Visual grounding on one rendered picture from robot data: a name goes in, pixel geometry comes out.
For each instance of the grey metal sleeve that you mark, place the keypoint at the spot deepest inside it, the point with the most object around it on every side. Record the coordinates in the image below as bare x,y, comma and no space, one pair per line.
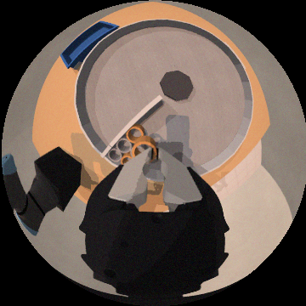
121,147
142,146
113,156

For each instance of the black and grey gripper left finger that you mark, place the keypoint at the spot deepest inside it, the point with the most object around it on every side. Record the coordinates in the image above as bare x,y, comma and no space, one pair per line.
125,184

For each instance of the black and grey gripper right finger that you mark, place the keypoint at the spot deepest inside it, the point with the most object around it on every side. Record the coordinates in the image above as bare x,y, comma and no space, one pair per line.
182,185

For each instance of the blue plastic crate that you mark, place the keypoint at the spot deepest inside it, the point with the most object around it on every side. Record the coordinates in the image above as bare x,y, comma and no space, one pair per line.
77,51

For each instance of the bronze bushing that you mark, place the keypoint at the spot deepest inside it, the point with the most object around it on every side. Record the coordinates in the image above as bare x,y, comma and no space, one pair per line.
124,160
130,137
144,140

